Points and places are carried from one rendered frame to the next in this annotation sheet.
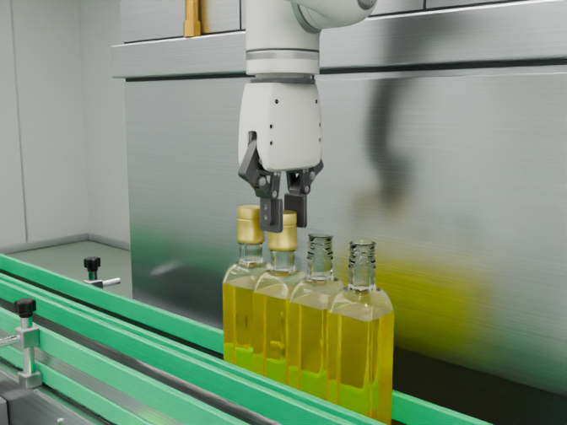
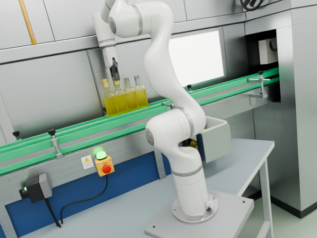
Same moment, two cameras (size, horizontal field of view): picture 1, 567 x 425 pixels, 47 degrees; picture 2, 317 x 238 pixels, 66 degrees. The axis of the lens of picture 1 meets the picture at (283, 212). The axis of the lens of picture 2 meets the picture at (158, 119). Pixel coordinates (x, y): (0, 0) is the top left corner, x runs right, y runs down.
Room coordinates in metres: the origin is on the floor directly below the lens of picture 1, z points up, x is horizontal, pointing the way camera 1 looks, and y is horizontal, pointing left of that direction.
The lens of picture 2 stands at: (0.05, 1.11, 1.40)
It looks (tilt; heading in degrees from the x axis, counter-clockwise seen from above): 15 degrees down; 295
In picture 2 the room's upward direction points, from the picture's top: 11 degrees counter-clockwise
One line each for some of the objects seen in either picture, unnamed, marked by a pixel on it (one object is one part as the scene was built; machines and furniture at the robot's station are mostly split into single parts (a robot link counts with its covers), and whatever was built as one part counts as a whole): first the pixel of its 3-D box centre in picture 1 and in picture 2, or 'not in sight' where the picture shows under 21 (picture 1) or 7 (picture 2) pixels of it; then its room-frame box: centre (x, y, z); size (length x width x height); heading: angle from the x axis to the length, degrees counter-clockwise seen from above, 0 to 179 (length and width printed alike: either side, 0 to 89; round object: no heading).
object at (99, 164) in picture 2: not in sight; (104, 165); (0.76, 0.28, 0.96); 0.07 x 0.07 x 0.07; 47
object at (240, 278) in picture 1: (251, 340); (112, 111); (0.80, 0.04, 1.16); 0.06 x 0.06 x 0.21; 48
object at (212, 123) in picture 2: not in sight; (203, 130); (0.36, -0.10, 0.97); 0.22 x 0.17 x 0.09; 137
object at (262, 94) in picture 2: not in sight; (259, 88); (0.08, -0.56, 1.07); 0.17 x 0.05 x 0.23; 137
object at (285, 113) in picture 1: (283, 121); (110, 55); (0.76, 0.00, 1.44); 0.10 x 0.07 x 0.11; 137
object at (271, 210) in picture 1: (263, 204); (116, 74); (0.74, 0.02, 1.34); 0.03 x 0.03 x 0.07; 47
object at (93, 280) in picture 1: (103, 290); (20, 143); (1.18, 0.34, 1.11); 0.07 x 0.04 x 0.13; 137
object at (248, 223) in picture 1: (251, 223); (105, 83); (0.80, 0.04, 1.31); 0.04 x 0.04 x 0.04
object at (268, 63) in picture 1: (283, 66); (107, 43); (0.76, 0.00, 1.50); 0.09 x 0.08 x 0.03; 137
